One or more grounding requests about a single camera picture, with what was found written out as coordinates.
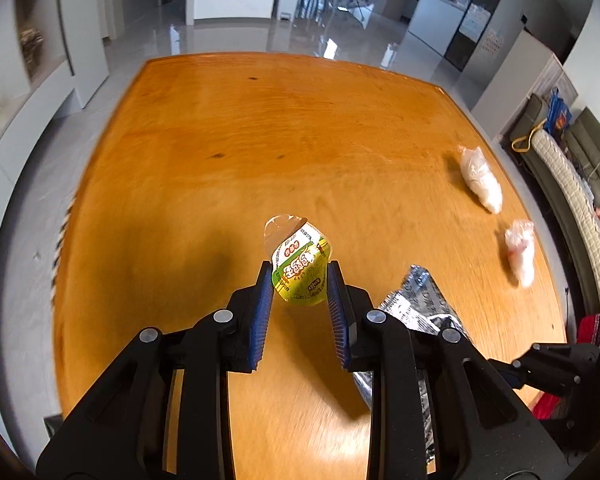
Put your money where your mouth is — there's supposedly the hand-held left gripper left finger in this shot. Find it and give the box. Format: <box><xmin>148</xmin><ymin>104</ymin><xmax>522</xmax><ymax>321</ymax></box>
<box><xmin>36</xmin><ymin>261</ymin><xmax>276</xmax><ymax>480</ymax></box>

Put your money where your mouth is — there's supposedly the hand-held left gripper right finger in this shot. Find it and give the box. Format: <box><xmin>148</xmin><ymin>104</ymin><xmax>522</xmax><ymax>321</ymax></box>
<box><xmin>327</xmin><ymin>259</ymin><xmax>569</xmax><ymax>480</ymax></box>

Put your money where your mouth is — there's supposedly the white pink plastic bag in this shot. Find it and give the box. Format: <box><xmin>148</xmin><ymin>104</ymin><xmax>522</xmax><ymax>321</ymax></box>
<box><xmin>504</xmin><ymin>219</ymin><xmax>537</xmax><ymax>289</ymax></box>

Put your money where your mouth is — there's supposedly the white kitchen counter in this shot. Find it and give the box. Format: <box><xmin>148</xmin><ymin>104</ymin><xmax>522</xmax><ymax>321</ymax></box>
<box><xmin>404</xmin><ymin>0</ymin><xmax>470</xmax><ymax>57</ymax></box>

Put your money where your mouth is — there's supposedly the white low cabinet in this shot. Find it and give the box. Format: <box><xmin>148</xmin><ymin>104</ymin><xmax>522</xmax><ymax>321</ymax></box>
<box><xmin>0</xmin><ymin>85</ymin><xmax>79</xmax><ymax>183</ymax></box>

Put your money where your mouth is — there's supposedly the green sofa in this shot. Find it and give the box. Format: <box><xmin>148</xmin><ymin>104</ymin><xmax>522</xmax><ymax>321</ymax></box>
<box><xmin>509</xmin><ymin>92</ymin><xmax>600</xmax><ymax>313</ymax></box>

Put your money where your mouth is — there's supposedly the silver black snack wrapper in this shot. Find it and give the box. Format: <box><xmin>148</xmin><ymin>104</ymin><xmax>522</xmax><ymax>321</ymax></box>
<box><xmin>352</xmin><ymin>264</ymin><xmax>477</xmax><ymax>463</ymax></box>

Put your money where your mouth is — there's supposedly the blue paper bag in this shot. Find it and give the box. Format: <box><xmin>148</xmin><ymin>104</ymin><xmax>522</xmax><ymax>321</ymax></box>
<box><xmin>545</xmin><ymin>87</ymin><xmax>574</xmax><ymax>135</ymax></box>

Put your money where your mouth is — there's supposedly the open patterned umbrella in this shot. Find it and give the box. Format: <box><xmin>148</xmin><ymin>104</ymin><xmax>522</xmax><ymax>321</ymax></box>
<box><xmin>329</xmin><ymin>0</ymin><xmax>385</xmax><ymax>30</ymax></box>

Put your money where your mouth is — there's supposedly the dried flower bunch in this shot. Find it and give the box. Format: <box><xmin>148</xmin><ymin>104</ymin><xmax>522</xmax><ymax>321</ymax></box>
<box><xmin>19</xmin><ymin>26</ymin><xmax>46</xmax><ymax>77</ymax></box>

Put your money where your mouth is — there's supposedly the wooden table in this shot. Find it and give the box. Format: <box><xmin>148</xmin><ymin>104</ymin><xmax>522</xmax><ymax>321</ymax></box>
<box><xmin>52</xmin><ymin>51</ymin><xmax>568</xmax><ymax>480</ymax></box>

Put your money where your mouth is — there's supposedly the dark refrigerator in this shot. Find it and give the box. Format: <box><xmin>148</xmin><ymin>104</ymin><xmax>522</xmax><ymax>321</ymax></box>
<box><xmin>444</xmin><ymin>0</ymin><xmax>512</xmax><ymax>72</ymax></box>

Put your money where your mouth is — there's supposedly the white quilted blanket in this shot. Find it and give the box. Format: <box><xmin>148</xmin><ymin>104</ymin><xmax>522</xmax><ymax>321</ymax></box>
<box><xmin>529</xmin><ymin>127</ymin><xmax>600</xmax><ymax>313</ymax></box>

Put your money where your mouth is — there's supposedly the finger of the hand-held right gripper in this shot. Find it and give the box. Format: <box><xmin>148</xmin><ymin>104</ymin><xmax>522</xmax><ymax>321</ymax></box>
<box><xmin>511</xmin><ymin>342</ymin><xmax>600</xmax><ymax>397</ymax></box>

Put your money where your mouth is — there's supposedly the red patterned cloth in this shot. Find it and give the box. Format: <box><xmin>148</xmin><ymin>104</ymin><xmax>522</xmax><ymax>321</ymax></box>
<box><xmin>532</xmin><ymin>307</ymin><xmax>600</xmax><ymax>422</ymax></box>

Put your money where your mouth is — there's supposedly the white tall cabinet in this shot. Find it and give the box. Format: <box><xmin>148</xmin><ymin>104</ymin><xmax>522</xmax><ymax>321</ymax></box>
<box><xmin>56</xmin><ymin>0</ymin><xmax>112</xmax><ymax>111</ymax></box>

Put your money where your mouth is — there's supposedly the green jelly cup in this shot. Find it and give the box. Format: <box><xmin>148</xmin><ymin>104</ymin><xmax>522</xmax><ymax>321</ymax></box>
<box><xmin>263</xmin><ymin>213</ymin><xmax>336</xmax><ymax>307</ymax></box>

